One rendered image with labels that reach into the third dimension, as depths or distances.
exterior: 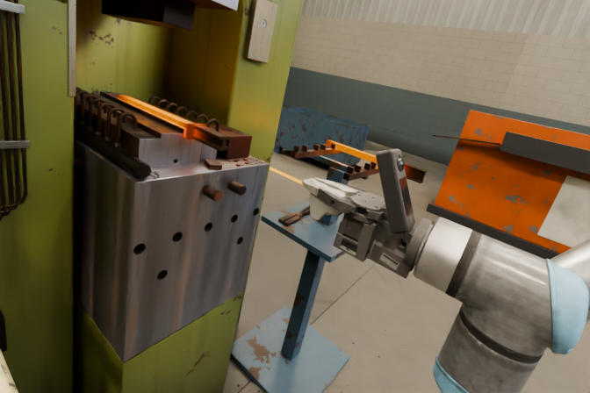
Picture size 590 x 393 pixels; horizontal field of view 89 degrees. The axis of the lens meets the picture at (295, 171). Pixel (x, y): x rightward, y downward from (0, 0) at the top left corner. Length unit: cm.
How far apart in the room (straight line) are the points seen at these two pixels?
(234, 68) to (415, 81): 745
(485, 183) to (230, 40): 334
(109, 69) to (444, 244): 104
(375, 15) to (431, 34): 157
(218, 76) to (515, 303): 91
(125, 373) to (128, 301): 21
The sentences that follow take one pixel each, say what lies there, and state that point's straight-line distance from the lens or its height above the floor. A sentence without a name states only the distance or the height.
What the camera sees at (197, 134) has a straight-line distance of 71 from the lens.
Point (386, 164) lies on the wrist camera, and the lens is 43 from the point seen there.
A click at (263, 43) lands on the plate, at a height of 124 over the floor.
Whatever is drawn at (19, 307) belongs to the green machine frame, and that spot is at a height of 56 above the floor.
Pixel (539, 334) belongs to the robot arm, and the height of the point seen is 96.
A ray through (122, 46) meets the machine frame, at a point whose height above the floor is 113.
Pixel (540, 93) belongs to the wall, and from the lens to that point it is 794.
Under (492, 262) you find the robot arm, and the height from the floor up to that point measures 101.
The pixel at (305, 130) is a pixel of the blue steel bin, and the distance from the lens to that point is 446.
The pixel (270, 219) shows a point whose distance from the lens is 107.
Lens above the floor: 116
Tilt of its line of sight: 17 degrees down
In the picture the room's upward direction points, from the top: 13 degrees clockwise
